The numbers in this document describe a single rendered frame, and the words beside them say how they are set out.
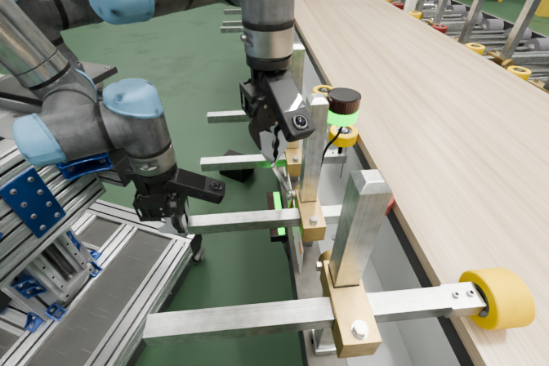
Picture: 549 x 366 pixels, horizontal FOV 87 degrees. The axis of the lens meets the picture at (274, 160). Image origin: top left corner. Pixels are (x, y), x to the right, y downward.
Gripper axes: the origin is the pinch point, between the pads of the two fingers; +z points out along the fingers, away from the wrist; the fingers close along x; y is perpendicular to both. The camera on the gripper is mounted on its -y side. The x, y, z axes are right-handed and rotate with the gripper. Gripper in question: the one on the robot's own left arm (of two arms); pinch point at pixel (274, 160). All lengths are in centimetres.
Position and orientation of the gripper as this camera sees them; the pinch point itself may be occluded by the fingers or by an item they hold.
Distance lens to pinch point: 56.5
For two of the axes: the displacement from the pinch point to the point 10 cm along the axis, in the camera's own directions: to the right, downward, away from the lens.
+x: -9.0, 2.8, -3.3
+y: -4.3, -5.8, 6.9
